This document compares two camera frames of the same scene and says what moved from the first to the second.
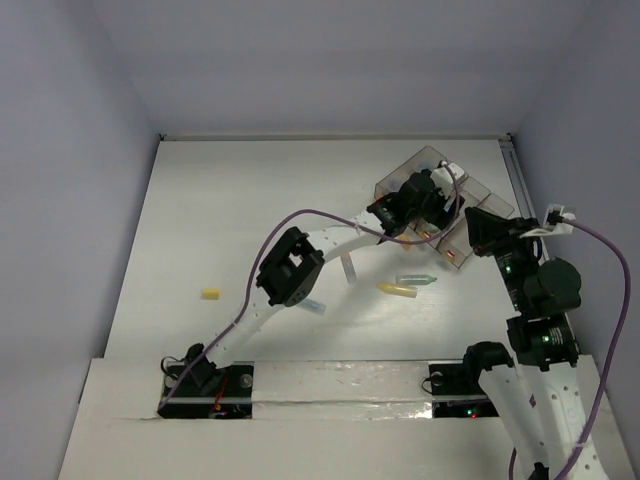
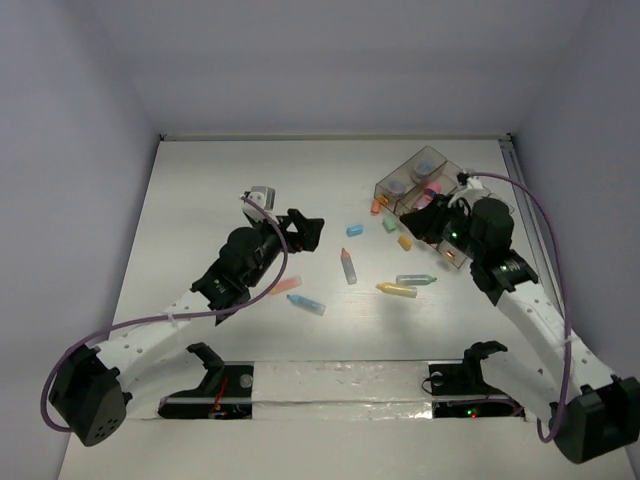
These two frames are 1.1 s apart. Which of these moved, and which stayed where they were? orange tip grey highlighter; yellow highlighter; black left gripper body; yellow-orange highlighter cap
Moved: black left gripper body
Stayed: orange tip grey highlighter; yellow-orange highlighter cap; yellow highlighter
